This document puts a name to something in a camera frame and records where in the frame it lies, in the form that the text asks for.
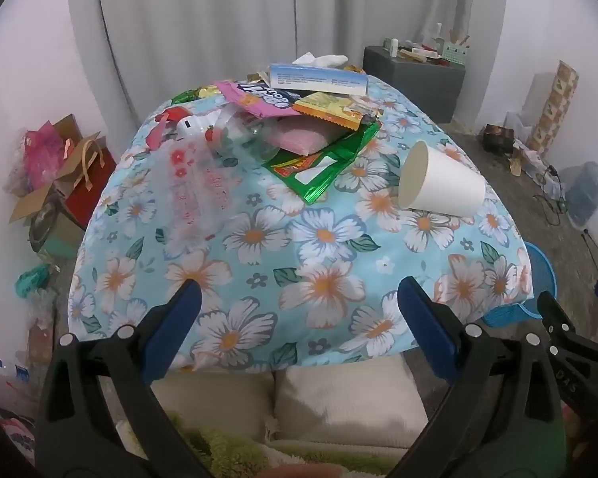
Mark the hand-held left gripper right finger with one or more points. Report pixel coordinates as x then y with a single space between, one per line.
426 328

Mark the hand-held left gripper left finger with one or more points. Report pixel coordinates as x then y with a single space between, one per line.
177 328

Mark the blue plastic basket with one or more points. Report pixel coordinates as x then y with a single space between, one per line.
540 279

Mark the clear red-printed plastic bag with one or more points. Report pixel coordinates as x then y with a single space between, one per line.
194 189

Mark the white paper cup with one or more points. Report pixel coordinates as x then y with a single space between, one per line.
448 184

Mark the green foil snack bag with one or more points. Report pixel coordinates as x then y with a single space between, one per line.
324 174

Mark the clear plastic bottle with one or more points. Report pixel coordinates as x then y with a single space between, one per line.
239 134

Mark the pink packet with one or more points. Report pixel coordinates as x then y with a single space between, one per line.
304 139

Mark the pink purple snack wrapper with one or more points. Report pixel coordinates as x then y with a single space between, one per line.
259 97

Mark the orange snack packet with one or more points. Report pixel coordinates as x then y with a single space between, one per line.
324 104

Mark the blue white carton box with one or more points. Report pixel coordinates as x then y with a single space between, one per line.
319 78

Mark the white tissue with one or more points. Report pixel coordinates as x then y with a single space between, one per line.
329 59

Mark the white cushion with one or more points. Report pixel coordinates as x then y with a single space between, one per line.
349 398
214 408

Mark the blue water jug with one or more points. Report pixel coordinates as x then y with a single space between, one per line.
588 191

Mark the green fuzzy blanket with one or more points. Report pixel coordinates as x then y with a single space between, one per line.
239 453

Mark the blue floral tablecloth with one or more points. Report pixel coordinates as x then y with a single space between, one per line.
304 239

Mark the teal plastic bag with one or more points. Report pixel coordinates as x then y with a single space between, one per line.
30 279

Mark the white plastic bag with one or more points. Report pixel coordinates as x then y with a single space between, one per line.
530 154

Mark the red gift bag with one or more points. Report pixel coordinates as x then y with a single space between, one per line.
92 184

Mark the clear plastic bags pile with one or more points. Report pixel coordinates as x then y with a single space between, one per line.
7 383

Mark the cardboard box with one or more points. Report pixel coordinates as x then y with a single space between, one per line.
35 199

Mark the dark box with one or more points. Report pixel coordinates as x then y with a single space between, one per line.
498 138

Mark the pink plastic bag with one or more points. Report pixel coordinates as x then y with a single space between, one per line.
45 154

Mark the green gold foil wrappers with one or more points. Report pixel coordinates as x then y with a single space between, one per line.
199 93

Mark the grey cabinet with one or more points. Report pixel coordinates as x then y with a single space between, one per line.
413 84

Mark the gold foil wrapper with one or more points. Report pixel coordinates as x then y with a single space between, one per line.
354 67

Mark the small white bottle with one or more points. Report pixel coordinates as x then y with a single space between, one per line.
394 47

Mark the grey curtain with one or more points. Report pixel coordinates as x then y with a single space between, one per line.
204 20

